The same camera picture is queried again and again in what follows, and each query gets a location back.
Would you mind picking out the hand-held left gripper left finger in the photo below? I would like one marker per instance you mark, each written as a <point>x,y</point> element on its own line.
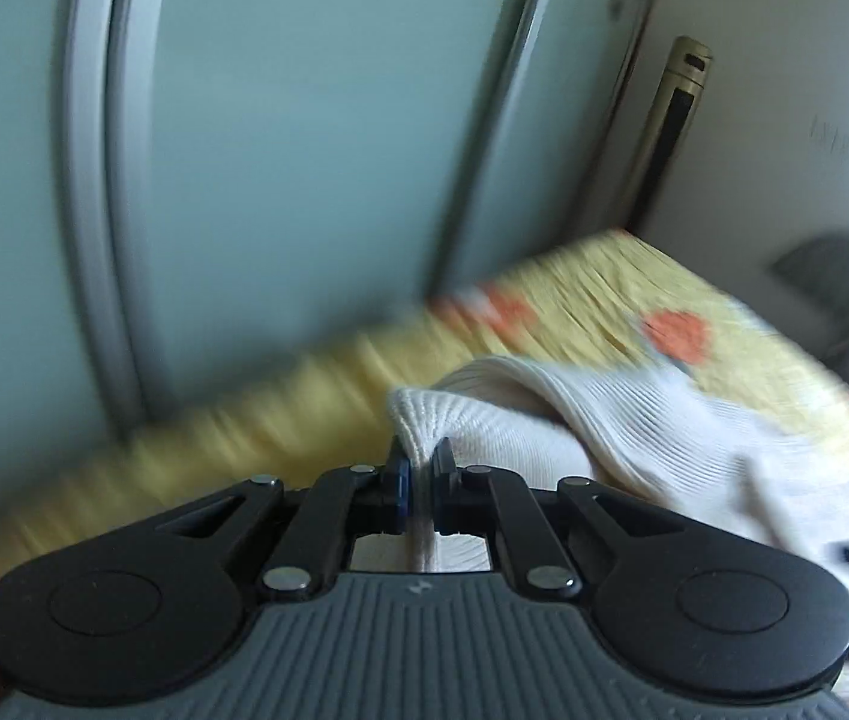
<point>398,491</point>

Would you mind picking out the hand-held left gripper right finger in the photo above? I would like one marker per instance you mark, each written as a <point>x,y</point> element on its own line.
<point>441,495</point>

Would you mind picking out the cream knit sweater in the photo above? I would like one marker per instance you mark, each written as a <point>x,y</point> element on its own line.
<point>514,420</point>

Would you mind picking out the yellow carrot print blanket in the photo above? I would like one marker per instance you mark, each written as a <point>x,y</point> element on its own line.
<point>244,420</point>

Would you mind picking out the pale green wardrobe doors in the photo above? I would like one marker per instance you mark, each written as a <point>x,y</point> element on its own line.
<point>282,127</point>

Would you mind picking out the beige tower air conditioner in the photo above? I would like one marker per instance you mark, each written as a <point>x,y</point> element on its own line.
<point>675,112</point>

